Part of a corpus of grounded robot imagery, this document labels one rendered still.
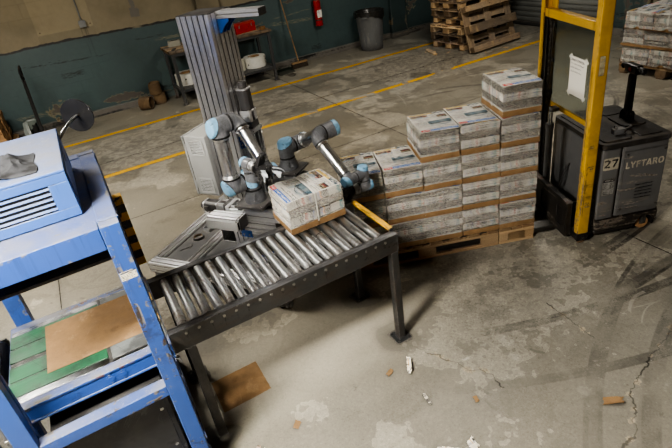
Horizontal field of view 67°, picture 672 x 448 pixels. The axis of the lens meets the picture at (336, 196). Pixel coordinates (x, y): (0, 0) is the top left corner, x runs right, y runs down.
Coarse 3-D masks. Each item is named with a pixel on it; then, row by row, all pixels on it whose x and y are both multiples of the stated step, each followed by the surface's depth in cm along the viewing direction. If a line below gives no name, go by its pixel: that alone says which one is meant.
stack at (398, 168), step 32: (352, 160) 381; (384, 160) 374; (416, 160) 367; (448, 160) 363; (480, 160) 367; (416, 192) 373; (448, 192) 374; (480, 192) 379; (416, 224) 384; (448, 224) 388; (480, 224) 392; (416, 256) 401
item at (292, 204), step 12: (288, 180) 320; (276, 192) 308; (288, 192) 306; (300, 192) 304; (276, 204) 314; (288, 204) 295; (300, 204) 299; (288, 216) 300; (300, 216) 303; (312, 216) 307
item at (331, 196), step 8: (304, 176) 322; (312, 176) 320; (320, 176) 319; (328, 176) 317; (312, 184) 311; (320, 184) 310; (328, 184) 308; (336, 184) 307; (320, 192) 303; (328, 192) 306; (336, 192) 308; (320, 200) 306; (328, 200) 308; (336, 200) 311; (328, 208) 311; (336, 208) 314
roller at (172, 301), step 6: (162, 282) 282; (168, 282) 283; (162, 288) 279; (168, 288) 276; (168, 294) 271; (174, 294) 273; (168, 300) 268; (174, 300) 266; (174, 306) 262; (174, 312) 258; (180, 312) 257; (174, 318) 256; (180, 318) 253
